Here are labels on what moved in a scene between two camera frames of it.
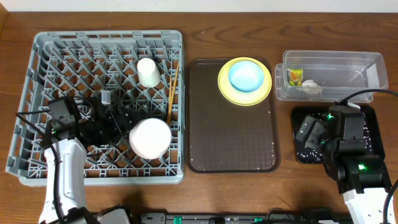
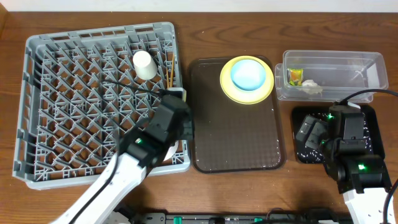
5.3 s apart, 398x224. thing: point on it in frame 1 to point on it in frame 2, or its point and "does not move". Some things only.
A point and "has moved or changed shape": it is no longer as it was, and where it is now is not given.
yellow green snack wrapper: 295,76 does not move
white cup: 148,74 has moved or changed shape
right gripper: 320,128 does not move
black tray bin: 373,126 does not move
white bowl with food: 150,138 has moved or changed shape
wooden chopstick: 173,94 to 171,76
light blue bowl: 245,76 does not move
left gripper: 115,121 to 185,125
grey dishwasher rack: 142,71 has moved or changed shape
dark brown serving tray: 223,137 does not move
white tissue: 311,88 does not move
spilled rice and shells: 310,155 does not move
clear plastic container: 329,75 does not move
